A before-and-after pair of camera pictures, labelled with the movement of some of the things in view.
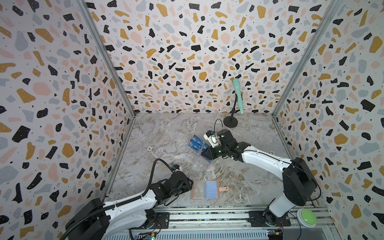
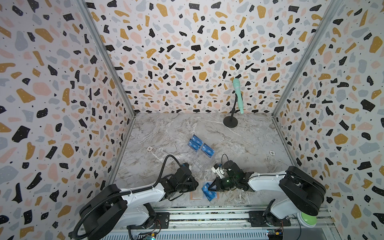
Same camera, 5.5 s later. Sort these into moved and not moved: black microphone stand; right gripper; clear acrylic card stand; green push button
Moved: right gripper
Not moved: green push button; black microphone stand; clear acrylic card stand
